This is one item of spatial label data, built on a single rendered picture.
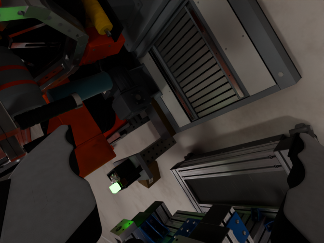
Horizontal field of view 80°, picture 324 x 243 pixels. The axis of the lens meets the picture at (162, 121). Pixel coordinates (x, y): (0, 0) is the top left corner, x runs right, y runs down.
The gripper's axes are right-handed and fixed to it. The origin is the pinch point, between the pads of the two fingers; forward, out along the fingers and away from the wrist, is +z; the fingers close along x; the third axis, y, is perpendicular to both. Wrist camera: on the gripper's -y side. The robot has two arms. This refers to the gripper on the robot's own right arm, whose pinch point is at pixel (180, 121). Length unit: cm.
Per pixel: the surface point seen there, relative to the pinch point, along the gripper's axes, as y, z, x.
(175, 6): -9, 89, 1
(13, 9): -7, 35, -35
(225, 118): 47, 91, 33
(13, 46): 4, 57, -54
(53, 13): -6, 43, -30
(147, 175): 77, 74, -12
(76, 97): 12.9, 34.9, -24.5
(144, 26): -1, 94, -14
